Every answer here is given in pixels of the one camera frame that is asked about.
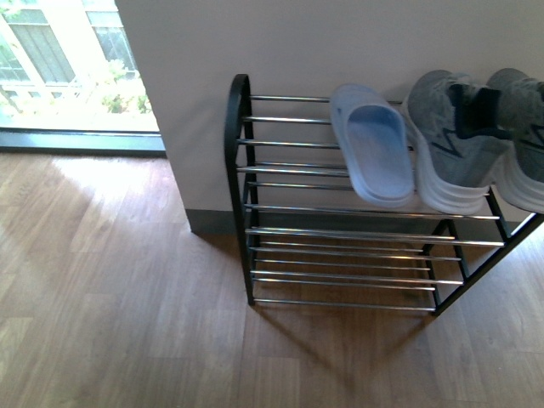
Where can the white slide sandal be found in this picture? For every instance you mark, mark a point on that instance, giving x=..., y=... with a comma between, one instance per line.
x=371, y=135

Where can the grey sneaker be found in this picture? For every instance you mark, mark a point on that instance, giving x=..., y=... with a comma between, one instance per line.
x=519, y=178
x=452, y=124

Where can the black metal shoe rack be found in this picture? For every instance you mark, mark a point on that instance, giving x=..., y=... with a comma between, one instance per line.
x=306, y=238

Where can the dark window frame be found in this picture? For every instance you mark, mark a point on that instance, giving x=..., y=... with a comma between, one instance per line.
x=72, y=142

